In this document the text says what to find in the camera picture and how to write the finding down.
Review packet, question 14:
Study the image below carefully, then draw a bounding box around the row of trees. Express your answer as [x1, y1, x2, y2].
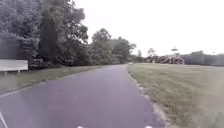
[0, 0, 138, 71]

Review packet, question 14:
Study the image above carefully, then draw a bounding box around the grey asphalt path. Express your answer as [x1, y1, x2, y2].
[0, 64, 168, 128]

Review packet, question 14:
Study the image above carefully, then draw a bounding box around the building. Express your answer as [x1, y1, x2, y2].
[160, 52, 185, 65]

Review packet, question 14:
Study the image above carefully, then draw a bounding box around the distant hedge line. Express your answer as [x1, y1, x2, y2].
[133, 47, 224, 67]

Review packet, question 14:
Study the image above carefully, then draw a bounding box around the grass verge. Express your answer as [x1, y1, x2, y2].
[0, 64, 108, 98]

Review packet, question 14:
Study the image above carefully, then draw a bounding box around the grass field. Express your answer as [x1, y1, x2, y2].
[126, 62, 224, 128]

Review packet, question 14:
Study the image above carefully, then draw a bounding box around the white sign board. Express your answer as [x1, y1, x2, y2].
[0, 59, 29, 74]

